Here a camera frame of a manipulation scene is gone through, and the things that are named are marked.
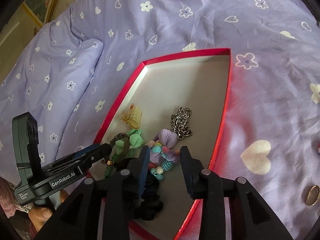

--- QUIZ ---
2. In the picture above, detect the gold bangle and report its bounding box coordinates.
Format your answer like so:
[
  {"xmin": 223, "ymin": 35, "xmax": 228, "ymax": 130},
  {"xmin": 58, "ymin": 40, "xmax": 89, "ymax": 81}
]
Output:
[{"xmin": 304, "ymin": 185, "xmax": 320, "ymax": 207}]

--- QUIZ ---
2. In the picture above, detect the purple scrunchie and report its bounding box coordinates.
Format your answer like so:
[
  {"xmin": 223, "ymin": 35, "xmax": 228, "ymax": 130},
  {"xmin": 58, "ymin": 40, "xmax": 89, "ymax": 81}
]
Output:
[{"xmin": 152, "ymin": 128, "xmax": 179, "ymax": 151}]

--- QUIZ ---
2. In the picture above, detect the purple flower print pillow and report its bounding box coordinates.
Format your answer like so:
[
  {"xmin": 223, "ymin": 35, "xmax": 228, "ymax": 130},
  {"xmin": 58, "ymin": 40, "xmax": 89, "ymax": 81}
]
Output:
[{"xmin": 0, "ymin": 38, "xmax": 104, "ymax": 177}]

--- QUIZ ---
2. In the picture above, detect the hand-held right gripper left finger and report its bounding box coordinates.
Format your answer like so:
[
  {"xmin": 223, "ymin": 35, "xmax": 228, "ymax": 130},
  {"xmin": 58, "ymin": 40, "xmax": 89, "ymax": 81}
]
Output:
[{"xmin": 32, "ymin": 145, "xmax": 152, "ymax": 240}]

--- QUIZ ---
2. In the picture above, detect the purple bow hair clip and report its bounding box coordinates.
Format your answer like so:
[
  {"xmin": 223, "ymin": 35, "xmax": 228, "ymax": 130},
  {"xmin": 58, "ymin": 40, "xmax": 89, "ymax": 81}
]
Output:
[{"xmin": 150, "ymin": 150, "xmax": 181, "ymax": 166}]

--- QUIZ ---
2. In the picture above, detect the gold framed headboard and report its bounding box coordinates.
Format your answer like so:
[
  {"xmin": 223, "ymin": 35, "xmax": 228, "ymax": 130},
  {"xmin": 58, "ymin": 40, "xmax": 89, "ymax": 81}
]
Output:
[{"xmin": 0, "ymin": 0, "xmax": 73, "ymax": 63}]

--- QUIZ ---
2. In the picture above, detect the black scrunchie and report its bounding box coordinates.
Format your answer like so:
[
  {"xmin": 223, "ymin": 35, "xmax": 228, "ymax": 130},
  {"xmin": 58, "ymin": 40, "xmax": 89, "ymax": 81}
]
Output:
[{"xmin": 128, "ymin": 173, "xmax": 164, "ymax": 222}]

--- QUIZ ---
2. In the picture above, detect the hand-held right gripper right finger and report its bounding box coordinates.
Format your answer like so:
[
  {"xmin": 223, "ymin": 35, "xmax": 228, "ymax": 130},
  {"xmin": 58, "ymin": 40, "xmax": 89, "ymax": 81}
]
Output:
[{"xmin": 179, "ymin": 145, "xmax": 294, "ymax": 240}]

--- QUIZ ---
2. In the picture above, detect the pink patterned cloth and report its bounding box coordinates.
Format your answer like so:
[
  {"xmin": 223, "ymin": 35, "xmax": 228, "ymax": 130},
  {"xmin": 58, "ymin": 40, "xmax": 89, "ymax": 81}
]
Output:
[{"xmin": 0, "ymin": 176, "xmax": 33, "ymax": 220}]

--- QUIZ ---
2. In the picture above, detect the yellow hair clip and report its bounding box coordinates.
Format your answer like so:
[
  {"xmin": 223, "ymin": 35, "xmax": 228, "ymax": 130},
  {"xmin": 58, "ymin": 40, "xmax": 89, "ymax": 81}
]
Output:
[{"xmin": 121, "ymin": 106, "xmax": 143, "ymax": 128}]

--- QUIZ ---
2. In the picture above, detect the light green hair tie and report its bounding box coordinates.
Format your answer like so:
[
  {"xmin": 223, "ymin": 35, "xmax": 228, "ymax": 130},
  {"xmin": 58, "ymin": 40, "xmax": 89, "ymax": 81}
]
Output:
[{"xmin": 114, "ymin": 128, "xmax": 146, "ymax": 156}]

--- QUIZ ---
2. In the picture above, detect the colourful bead bracelet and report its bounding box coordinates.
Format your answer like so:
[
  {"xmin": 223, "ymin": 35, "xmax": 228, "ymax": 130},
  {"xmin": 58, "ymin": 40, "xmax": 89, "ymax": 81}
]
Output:
[{"xmin": 147, "ymin": 141, "xmax": 181, "ymax": 181}]

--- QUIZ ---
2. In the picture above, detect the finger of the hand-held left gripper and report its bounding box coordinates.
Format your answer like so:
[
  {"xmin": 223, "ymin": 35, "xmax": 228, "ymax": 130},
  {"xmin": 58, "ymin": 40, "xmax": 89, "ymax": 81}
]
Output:
[
  {"xmin": 74, "ymin": 143, "xmax": 101, "ymax": 159},
  {"xmin": 79, "ymin": 143, "xmax": 113, "ymax": 167}
]

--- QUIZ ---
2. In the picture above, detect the red cardboard box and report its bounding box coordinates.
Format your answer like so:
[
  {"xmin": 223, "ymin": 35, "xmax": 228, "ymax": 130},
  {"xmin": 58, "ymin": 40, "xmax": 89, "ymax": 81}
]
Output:
[{"xmin": 85, "ymin": 47, "xmax": 232, "ymax": 240}]

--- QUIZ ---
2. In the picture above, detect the person's left hand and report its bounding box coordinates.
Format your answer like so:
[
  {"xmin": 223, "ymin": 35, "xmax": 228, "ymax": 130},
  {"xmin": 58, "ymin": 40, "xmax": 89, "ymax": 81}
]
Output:
[{"xmin": 27, "ymin": 189, "xmax": 70, "ymax": 233}]

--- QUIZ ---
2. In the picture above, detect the silver chain necklace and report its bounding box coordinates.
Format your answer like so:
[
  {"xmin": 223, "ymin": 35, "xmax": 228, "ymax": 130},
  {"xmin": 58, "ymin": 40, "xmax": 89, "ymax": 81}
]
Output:
[{"xmin": 170, "ymin": 107, "xmax": 194, "ymax": 139}]

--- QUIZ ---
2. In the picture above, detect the purple flower print blanket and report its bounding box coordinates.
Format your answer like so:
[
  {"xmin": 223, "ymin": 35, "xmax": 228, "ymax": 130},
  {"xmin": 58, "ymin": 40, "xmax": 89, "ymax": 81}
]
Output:
[{"xmin": 0, "ymin": 0, "xmax": 320, "ymax": 240}]

